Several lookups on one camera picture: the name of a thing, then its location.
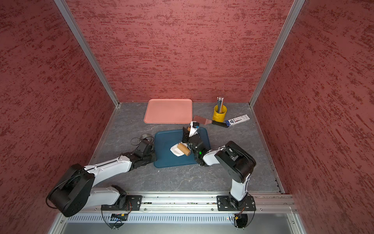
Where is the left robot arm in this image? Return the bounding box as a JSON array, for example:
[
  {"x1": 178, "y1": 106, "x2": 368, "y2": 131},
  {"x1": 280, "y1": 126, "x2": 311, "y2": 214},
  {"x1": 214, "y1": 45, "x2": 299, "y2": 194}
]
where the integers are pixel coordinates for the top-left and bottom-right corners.
[{"x1": 46, "y1": 138, "x2": 157, "y2": 217}]

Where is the right corner aluminium post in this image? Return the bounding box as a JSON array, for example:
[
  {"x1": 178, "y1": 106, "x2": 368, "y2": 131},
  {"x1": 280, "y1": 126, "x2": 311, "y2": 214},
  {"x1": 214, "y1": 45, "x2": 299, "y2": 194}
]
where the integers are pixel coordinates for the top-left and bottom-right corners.
[{"x1": 249, "y1": 0, "x2": 305, "y2": 109}]

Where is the white blue pencil box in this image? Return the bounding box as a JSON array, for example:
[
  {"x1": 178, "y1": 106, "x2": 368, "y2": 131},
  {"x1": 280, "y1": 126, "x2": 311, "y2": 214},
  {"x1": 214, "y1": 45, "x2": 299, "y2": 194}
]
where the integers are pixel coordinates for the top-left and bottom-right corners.
[{"x1": 226, "y1": 115, "x2": 250, "y2": 127}]

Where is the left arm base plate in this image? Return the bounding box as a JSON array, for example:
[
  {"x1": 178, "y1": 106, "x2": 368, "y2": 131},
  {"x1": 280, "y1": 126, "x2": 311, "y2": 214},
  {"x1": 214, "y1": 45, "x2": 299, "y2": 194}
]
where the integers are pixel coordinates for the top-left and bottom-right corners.
[{"x1": 101, "y1": 195, "x2": 143, "y2": 212}]

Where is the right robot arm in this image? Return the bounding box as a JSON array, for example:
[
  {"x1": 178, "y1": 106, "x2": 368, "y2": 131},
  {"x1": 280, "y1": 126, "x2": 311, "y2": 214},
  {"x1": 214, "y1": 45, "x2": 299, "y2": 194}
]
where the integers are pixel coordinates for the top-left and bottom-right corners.
[{"x1": 177, "y1": 127, "x2": 257, "y2": 210}]

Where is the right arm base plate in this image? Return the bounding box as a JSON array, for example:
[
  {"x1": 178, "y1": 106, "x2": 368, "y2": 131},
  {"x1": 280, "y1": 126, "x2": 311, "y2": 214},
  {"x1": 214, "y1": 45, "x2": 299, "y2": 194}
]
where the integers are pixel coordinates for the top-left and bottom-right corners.
[{"x1": 217, "y1": 195, "x2": 256, "y2": 212}]

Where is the aluminium front rail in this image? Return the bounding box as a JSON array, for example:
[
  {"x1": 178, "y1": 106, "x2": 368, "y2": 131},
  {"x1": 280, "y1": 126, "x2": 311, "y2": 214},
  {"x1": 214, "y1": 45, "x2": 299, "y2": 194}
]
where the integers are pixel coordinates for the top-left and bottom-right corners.
[{"x1": 104, "y1": 192, "x2": 299, "y2": 214}]

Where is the pink tray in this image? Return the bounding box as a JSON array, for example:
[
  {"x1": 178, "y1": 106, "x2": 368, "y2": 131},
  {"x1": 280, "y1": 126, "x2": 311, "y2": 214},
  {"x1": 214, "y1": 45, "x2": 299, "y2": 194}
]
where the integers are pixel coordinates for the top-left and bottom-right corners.
[{"x1": 144, "y1": 98, "x2": 192, "y2": 124}]

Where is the corner aluminium post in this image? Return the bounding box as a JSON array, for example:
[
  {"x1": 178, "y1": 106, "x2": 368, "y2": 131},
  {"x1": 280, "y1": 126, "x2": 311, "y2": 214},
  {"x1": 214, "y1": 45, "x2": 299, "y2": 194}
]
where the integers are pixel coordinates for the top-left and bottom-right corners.
[
  {"x1": 249, "y1": 0, "x2": 305, "y2": 109},
  {"x1": 54, "y1": 0, "x2": 120, "y2": 108}
]

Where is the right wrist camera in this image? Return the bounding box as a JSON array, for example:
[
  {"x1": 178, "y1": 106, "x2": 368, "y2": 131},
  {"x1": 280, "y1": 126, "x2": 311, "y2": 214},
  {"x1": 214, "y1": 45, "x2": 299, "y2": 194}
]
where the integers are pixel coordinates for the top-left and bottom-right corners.
[{"x1": 189, "y1": 121, "x2": 200, "y2": 137}]

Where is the white dough piece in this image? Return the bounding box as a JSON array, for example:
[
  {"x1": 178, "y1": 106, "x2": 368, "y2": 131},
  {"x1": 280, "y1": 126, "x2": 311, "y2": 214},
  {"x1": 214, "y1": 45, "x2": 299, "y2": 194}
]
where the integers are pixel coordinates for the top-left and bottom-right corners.
[{"x1": 170, "y1": 143, "x2": 184, "y2": 157}]

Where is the yellow cup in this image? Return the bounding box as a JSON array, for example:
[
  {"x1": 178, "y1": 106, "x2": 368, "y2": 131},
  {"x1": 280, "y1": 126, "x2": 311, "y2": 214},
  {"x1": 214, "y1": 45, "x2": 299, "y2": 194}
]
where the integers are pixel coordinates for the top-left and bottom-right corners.
[{"x1": 212, "y1": 105, "x2": 227, "y2": 122}]

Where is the wooden rolling pin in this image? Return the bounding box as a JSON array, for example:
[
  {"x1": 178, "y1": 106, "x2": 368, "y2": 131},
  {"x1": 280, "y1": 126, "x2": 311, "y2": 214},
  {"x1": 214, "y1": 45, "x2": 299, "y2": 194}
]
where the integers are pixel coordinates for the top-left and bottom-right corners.
[{"x1": 177, "y1": 143, "x2": 191, "y2": 156}]

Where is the left corner aluminium post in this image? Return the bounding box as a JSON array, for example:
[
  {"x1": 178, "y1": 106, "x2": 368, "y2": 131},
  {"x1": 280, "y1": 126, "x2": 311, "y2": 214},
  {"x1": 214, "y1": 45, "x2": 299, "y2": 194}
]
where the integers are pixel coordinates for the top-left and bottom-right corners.
[{"x1": 54, "y1": 0, "x2": 120, "y2": 108}]

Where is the teal tray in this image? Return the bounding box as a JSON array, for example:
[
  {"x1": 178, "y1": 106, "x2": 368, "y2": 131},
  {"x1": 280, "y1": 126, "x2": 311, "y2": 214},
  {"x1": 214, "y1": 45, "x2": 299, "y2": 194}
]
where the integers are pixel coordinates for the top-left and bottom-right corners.
[{"x1": 154, "y1": 129, "x2": 197, "y2": 168}]

